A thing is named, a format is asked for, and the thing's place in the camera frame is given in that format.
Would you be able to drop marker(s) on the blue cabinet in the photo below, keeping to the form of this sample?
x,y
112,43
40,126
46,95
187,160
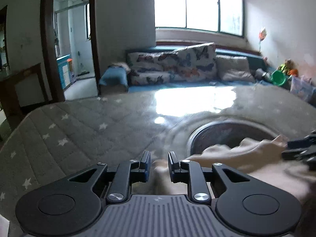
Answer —
x,y
64,71

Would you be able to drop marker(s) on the orange plush toy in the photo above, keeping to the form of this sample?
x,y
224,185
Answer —
x,y
293,72

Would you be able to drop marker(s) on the green plastic bucket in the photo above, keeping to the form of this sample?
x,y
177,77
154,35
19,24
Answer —
x,y
278,77

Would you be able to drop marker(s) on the round metal basin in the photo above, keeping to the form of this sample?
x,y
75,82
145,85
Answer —
x,y
222,133

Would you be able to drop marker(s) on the window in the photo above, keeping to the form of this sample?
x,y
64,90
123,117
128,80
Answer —
x,y
197,9

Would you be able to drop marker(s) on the blue sofa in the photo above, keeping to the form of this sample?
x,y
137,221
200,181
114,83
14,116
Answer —
x,y
112,75

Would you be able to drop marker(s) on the clear plastic storage box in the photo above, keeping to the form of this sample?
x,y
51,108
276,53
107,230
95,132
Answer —
x,y
301,88

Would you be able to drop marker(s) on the yellow green toy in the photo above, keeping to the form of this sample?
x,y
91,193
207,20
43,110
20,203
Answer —
x,y
283,66

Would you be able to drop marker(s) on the dark wooden cabinet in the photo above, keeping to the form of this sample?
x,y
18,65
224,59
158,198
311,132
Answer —
x,y
9,96

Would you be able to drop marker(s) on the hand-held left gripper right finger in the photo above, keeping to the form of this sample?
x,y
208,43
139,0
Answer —
x,y
170,169

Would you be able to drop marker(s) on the grey cloth bundle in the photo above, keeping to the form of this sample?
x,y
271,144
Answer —
x,y
263,74

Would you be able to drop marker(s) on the cluttered shelf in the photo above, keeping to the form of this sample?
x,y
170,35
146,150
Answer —
x,y
3,49

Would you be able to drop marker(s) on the hanging clothes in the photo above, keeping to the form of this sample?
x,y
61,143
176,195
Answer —
x,y
56,39

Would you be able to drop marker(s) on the colourful pinwheel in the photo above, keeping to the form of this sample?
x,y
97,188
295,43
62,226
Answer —
x,y
262,35

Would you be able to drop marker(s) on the butterfly print pillow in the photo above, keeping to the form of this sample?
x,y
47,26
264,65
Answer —
x,y
148,77
153,60
195,61

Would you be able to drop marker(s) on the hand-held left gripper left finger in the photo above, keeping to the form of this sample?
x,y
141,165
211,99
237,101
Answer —
x,y
147,169

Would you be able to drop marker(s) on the beige pillow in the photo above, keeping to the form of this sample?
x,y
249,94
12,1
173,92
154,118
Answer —
x,y
234,69

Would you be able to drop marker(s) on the dark wooden door frame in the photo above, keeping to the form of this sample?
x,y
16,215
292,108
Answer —
x,y
48,54

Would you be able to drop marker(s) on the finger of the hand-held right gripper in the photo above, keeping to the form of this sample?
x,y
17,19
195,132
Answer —
x,y
298,144
293,155

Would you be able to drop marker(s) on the brown cloth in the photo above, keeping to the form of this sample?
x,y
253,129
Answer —
x,y
119,65

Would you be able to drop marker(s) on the cream cloth garment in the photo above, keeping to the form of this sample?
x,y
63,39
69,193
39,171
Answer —
x,y
246,153

